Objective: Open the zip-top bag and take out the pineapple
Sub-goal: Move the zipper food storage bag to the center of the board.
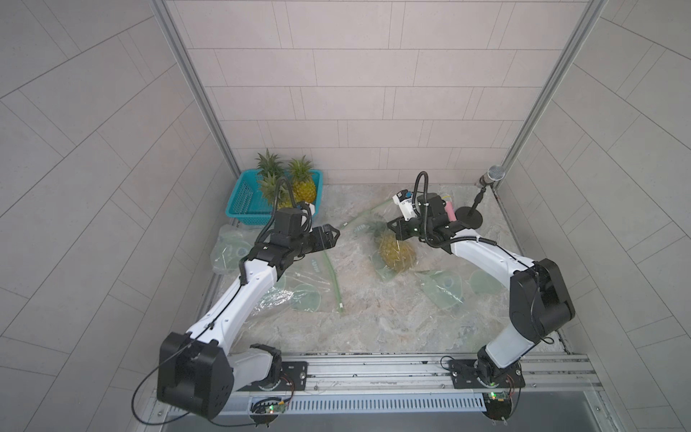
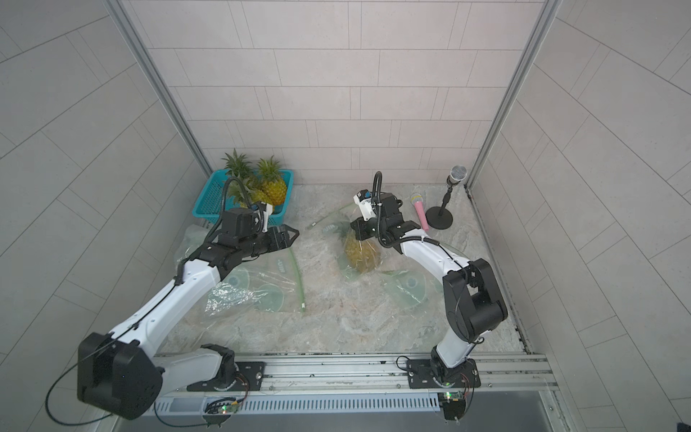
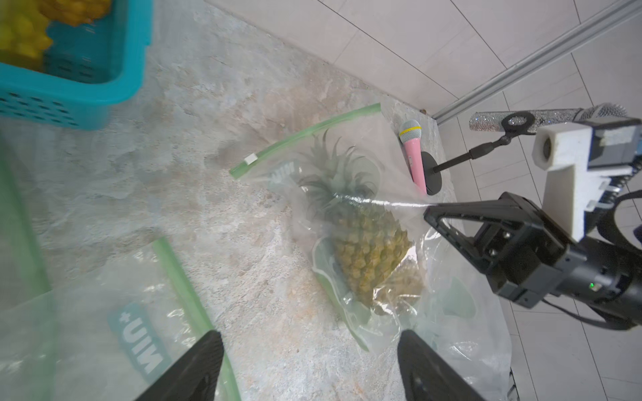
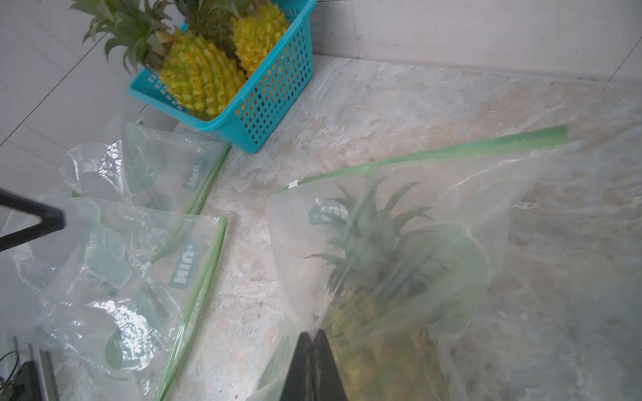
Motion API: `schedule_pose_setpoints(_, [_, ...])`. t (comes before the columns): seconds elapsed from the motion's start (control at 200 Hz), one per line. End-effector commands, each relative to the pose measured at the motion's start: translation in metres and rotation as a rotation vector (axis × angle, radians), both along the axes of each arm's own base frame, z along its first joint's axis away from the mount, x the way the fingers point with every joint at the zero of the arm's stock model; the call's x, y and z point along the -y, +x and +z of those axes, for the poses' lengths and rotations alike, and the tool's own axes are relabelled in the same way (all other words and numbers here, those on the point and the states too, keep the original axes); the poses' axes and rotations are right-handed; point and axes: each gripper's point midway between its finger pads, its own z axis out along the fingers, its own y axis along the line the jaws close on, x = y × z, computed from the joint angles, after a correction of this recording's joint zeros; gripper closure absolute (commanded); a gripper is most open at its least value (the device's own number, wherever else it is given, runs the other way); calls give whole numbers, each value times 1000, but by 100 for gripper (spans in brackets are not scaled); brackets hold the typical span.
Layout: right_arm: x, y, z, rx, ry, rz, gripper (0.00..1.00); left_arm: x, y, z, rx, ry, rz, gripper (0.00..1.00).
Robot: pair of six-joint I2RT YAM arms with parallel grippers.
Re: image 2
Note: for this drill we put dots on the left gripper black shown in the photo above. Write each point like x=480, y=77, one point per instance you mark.
x=283, y=241

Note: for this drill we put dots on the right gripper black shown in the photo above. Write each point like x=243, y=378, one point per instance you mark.
x=363, y=229

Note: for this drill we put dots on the clear zip-top bag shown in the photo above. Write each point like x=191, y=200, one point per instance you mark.
x=270, y=283
x=193, y=237
x=404, y=282
x=329, y=228

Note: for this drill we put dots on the pineapple yellow orange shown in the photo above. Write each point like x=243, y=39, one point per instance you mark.
x=271, y=180

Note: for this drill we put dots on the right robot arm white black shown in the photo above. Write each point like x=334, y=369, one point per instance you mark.
x=473, y=303

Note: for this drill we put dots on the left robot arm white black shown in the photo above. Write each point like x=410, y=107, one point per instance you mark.
x=118, y=372

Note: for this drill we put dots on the pink toy microphone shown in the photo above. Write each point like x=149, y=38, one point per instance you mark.
x=417, y=202

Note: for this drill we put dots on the black microphone stand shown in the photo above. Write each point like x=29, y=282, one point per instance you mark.
x=439, y=217

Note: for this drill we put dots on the teal plastic basket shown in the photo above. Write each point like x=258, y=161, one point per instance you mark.
x=208, y=204

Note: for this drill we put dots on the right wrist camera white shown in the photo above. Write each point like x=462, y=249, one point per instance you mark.
x=368, y=205

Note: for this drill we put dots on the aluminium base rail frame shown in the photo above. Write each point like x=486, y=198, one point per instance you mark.
x=316, y=384

